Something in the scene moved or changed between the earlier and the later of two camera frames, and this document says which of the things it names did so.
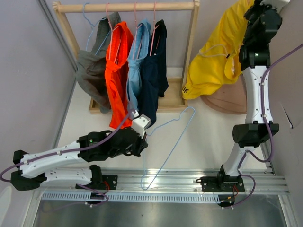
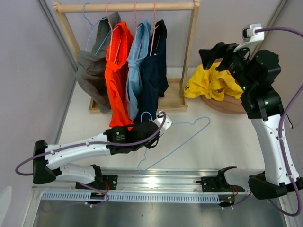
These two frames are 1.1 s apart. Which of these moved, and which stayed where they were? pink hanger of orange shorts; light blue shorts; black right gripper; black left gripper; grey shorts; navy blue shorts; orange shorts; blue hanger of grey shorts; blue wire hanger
Moved: blue wire hanger; black right gripper; black left gripper
Stayed: light blue shorts; blue hanger of grey shorts; navy blue shorts; grey shorts; orange shorts; pink hanger of orange shorts
